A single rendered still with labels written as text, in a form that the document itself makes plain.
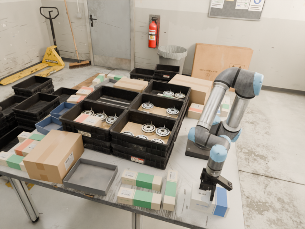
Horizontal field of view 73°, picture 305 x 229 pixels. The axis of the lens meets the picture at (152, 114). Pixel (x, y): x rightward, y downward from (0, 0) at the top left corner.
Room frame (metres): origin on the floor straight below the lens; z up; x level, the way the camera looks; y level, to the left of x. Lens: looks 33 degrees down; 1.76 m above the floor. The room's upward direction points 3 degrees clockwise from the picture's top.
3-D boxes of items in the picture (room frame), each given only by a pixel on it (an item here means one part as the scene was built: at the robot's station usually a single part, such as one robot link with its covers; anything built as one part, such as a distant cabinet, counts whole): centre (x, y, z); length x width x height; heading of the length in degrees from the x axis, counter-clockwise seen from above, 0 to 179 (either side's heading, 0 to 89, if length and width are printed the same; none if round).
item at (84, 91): (1.92, 0.72, 0.74); 0.16 x 0.12 x 0.07; 172
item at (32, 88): (2.41, 1.57, 0.37); 0.40 x 0.30 x 0.45; 167
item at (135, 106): (1.43, -0.04, 0.87); 0.40 x 0.30 x 0.11; 73
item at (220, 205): (0.72, -0.34, 0.74); 0.20 x 0.12 x 0.09; 78
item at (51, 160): (0.96, 0.61, 0.78); 0.30 x 0.22 x 0.16; 172
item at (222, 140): (0.82, -0.36, 1.06); 0.11 x 0.11 x 0.08; 62
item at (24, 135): (1.16, 0.86, 0.73); 0.24 x 0.06 x 0.06; 80
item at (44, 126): (1.31, 0.80, 0.74); 0.20 x 0.15 x 0.07; 63
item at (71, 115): (1.25, 0.43, 0.87); 0.40 x 0.30 x 0.11; 73
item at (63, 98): (2.32, 1.18, 0.31); 0.40 x 0.30 x 0.34; 167
